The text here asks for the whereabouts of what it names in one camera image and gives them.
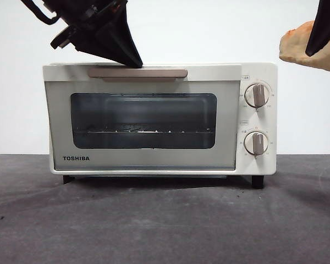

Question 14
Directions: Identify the golden bread roll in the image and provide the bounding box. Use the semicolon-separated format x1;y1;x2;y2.
279;19;330;73

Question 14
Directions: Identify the oven door with beige handle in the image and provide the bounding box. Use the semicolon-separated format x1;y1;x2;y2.
42;63;243;172

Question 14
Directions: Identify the beige oven knob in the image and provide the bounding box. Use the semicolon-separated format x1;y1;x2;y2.
244;84;271;108
244;131;270;155

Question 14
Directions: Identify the white Toshiba toaster oven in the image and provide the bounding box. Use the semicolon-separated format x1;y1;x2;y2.
42;62;278;189

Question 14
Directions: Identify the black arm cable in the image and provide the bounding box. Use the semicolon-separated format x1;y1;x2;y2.
20;0;57;26

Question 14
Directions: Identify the metal wire oven rack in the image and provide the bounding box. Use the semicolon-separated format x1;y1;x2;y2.
75;125;213;136

